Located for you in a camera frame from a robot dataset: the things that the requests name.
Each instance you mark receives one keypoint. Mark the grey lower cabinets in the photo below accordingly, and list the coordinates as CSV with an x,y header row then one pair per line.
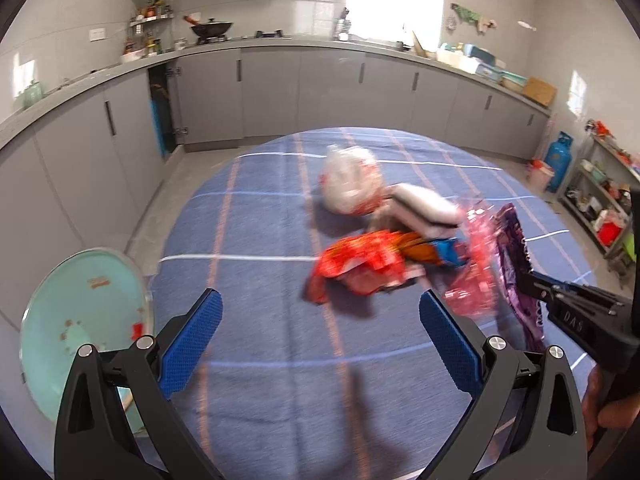
x,y
325,95

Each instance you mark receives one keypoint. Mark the white wall outlet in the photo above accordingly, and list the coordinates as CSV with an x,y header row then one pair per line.
x,y
98,34

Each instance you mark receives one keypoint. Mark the pink trash bin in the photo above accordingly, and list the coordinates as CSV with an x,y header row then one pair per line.
x,y
542,175

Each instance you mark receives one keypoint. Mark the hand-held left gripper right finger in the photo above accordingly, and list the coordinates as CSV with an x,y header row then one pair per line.
x,y
450,345

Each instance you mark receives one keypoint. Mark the white dish basin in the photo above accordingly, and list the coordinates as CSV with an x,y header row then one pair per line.
x,y
457,59

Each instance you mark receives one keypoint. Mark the gas stove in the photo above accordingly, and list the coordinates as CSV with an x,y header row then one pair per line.
x,y
250,36

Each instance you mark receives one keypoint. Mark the metal spice rack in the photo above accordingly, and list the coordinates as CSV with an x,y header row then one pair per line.
x,y
147,25

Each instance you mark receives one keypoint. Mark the purple packaging bag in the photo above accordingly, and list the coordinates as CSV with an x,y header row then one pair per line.
x,y
515,270

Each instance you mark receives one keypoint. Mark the pink clear plastic wrap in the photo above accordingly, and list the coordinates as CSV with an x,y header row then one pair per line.
x,y
475,265

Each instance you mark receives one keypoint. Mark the grey kitchen counter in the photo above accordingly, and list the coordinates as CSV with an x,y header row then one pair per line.
x,y
75,80

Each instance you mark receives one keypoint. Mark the blue orange snack packet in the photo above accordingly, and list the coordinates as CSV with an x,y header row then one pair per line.
x,y
442,252

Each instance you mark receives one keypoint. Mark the bright window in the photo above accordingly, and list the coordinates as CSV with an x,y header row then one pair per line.
x,y
395,0

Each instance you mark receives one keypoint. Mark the metal utensil holder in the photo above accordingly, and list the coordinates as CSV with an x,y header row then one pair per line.
x,y
342,25

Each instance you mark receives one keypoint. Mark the hanging cloths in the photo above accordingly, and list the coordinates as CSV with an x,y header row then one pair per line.
x,y
472,17

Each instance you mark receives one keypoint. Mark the red snack packet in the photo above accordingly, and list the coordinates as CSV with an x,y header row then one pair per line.
x,y
360,265

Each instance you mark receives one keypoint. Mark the blue bread box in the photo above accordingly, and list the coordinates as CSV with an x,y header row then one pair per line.
x,y
485,62

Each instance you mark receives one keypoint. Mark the teal trash bin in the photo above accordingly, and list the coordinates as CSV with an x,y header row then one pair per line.
x,y
85,320

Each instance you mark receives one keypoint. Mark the metal storage shelf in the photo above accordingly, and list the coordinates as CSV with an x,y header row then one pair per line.
x,y
607,195

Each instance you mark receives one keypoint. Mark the black wok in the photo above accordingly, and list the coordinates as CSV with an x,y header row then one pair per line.
x,y
212,27

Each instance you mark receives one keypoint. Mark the white red plastic bag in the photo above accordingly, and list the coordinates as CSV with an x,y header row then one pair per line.
x,y
350,182

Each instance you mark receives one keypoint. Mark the wooden cutting board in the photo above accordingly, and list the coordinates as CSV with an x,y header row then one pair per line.
x,y
539,91

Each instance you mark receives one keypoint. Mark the person's right hand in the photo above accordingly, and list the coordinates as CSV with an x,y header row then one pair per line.
x,y
594,405

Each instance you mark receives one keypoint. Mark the blue plaid tablecloth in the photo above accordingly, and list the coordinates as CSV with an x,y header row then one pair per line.
x,y
280,260

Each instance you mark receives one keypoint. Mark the blue gas cylinder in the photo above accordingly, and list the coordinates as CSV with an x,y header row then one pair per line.
x,y
559,162
161,127

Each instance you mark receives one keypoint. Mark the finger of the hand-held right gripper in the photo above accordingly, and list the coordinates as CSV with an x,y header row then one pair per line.
x,y
537,287

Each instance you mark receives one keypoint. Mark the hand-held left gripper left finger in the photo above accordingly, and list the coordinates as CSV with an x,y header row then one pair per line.
x,y
192,345

